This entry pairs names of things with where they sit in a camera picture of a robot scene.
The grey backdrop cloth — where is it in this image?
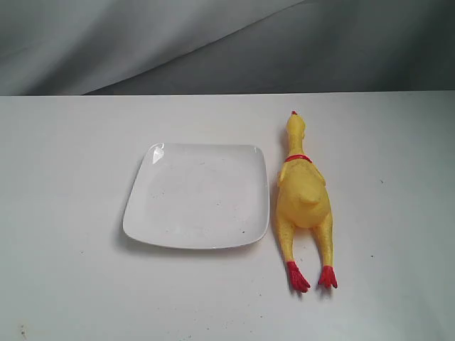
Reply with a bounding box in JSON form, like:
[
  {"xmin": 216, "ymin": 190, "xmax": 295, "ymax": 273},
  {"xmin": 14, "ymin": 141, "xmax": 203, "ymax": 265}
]
[{"xmin": 1, "ymin": 1, "xmax": 454, "ymax": 95}]

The yellow rubber chicken toy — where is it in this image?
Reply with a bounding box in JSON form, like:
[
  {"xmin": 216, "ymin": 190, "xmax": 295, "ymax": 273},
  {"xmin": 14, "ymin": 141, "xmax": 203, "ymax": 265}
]
[{"xmin": 275, "ymin": 111, "xmax": 338, "ymax": 293}]

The white square plate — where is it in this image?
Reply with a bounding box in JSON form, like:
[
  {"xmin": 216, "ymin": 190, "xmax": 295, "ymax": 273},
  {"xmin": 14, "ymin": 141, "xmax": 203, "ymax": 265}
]
[{"xmin": 122, "ymin": 143, "xmax": 270, "ymax": 250}]

